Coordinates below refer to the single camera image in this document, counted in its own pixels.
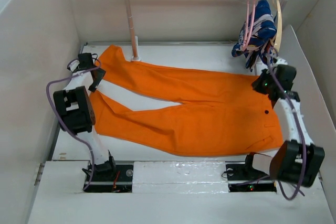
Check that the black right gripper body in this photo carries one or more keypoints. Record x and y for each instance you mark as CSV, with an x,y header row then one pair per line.
x,y
267,75

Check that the orange trousers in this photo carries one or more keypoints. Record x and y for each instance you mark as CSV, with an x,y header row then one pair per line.
x,y
214,113

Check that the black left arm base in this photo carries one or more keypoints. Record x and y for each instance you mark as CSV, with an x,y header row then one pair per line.
x,y
120,182

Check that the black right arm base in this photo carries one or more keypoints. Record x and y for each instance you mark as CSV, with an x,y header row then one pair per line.
x,y
242,179

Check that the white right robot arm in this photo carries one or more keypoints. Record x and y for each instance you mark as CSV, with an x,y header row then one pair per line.
x,y
298,160

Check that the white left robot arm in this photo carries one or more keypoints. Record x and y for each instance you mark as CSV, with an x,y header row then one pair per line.
x,y
75,110

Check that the beige hanger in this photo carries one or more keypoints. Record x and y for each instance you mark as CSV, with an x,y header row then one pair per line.
x,y
276,41

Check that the pink hanger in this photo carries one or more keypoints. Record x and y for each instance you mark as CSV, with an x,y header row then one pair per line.
x,y
251,5

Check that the blue patterned garment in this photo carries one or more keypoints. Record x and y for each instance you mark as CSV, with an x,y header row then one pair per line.
x,y
264,29

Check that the white foam board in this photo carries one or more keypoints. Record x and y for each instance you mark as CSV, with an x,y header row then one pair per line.
x,y
313,107

